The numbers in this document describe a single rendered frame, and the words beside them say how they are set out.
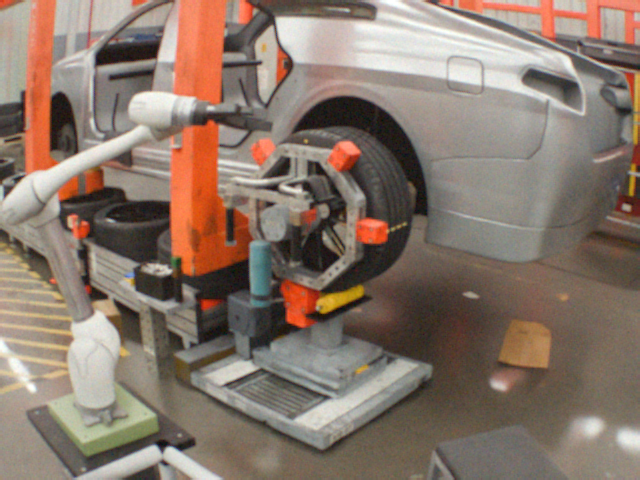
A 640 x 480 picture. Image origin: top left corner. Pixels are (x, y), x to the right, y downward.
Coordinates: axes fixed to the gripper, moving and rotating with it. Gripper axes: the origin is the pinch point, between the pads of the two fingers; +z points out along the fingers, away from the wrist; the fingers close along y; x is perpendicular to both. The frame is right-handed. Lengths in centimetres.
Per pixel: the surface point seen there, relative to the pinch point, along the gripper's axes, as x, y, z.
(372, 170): 6, -76, 31
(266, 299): -47, -100, -1
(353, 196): -5, -71, 26
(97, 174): 13, -266, -162
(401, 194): 1, -86, 44
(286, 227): -20, -76, 4
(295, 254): -30, -66, 10
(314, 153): 9, -76, 9
